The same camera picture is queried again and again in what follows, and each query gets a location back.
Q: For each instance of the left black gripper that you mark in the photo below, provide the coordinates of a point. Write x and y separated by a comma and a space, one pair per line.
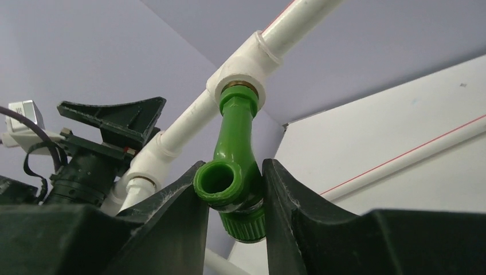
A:
89, 175

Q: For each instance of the white PVC pipe frame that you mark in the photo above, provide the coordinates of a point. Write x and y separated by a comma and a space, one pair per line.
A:
418, 146

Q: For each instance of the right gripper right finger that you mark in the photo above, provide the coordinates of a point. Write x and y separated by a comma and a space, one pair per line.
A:
307, 234

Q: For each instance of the green plastic faucet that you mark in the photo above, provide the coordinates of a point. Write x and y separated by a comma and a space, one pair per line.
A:
232, 183

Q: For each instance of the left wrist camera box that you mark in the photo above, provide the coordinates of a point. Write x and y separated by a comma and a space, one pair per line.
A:
25, 126

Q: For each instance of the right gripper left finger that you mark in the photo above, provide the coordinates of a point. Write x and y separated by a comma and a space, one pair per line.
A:
163, 234

